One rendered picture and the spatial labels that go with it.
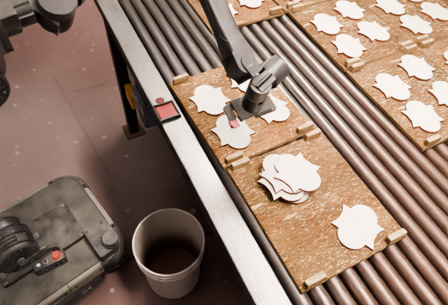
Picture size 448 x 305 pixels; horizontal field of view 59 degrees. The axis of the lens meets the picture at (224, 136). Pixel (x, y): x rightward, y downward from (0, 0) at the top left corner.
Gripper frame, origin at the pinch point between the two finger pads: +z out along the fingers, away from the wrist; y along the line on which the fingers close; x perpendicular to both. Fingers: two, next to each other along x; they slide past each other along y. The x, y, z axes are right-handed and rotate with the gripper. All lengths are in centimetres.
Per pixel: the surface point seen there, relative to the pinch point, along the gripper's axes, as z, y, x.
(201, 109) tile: 15.2, -5.1, 15.1
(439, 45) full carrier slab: 15, 99, 2
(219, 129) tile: 12.6, -4.2, 5.0
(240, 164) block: 7.0, -5.8, -10.1
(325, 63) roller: 20, 51, 16
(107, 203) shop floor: 116, -44, 29
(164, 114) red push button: 17.9, -16.8, 19.5
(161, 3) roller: 36, 10, 79
